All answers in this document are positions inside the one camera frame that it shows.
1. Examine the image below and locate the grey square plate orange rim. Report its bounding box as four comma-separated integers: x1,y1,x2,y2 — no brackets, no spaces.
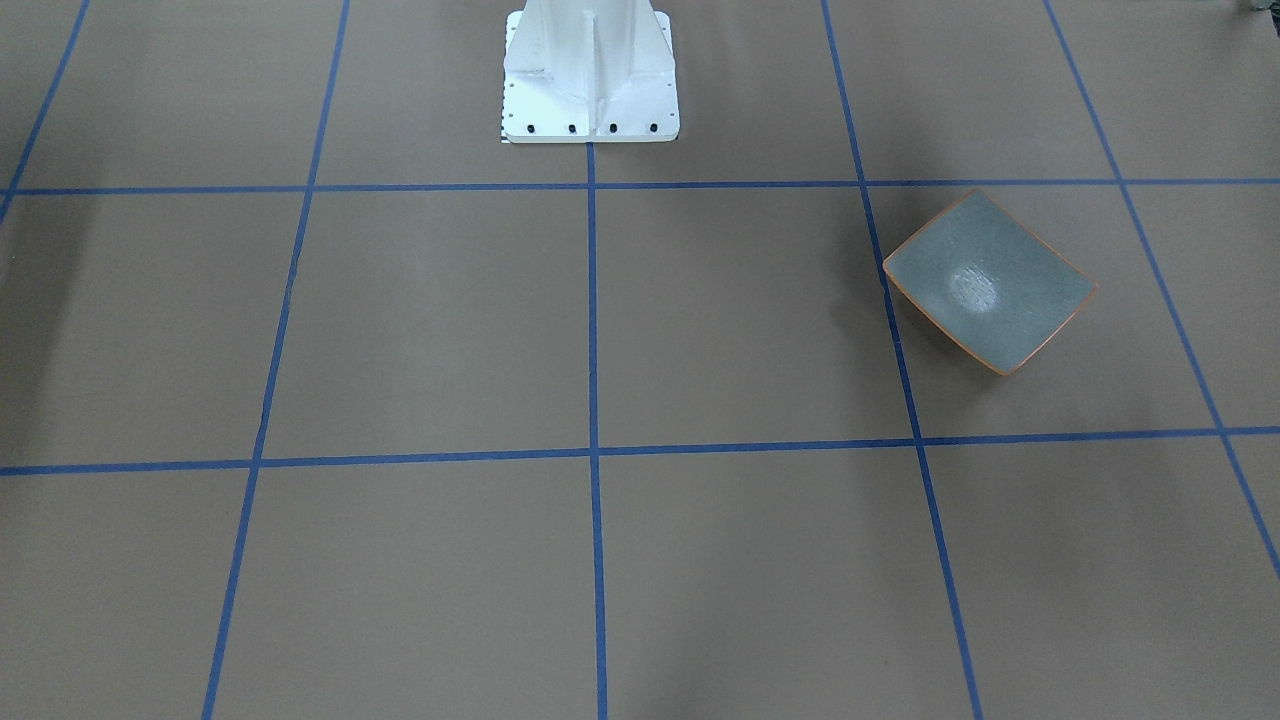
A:
882,190,1098,377

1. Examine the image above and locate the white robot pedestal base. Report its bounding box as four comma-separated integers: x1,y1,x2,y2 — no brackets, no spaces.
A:
500,1,681,143

